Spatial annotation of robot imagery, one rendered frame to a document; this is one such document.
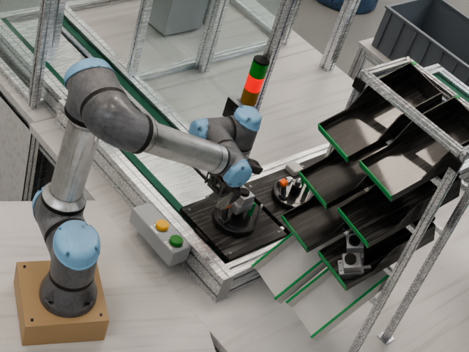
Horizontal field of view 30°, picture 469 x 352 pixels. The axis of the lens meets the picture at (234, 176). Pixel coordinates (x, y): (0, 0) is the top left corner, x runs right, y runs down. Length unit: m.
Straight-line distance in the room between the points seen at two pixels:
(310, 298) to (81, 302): 0.63
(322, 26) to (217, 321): 3.63
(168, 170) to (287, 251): 0.57
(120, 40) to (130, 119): 1.58
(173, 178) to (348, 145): 0.84
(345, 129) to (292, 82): 1.39
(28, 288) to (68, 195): 0.30
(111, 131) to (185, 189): 0.89
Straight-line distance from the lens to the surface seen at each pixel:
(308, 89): 3.58
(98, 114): 1.97
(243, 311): 2.59
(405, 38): 4.44
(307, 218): 2.41
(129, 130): 1.97
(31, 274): 2.43
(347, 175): 2.31
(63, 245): 2.20
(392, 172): 2.14
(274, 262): 2.52
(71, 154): 2.16
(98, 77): 2.03
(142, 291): 2.56
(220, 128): 2.29
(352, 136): 2.20
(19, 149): 3.20
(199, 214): 2.67
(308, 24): 5.87
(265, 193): 2.82
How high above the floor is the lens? 2.75
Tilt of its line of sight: 39 degrees down
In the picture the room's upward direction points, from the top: 19 degrees clockwise
